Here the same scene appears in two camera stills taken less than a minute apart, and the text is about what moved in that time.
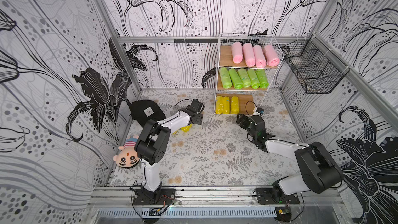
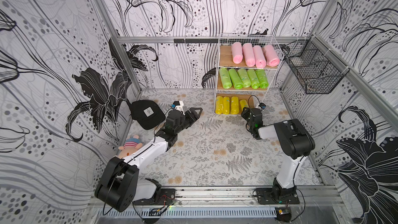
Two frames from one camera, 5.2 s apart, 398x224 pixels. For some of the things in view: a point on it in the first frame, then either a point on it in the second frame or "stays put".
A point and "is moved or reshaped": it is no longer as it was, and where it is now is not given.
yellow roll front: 235,108 stays put
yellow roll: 186,128 is moved or reshaped
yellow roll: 226,105 stays put
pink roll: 248,52 stays put
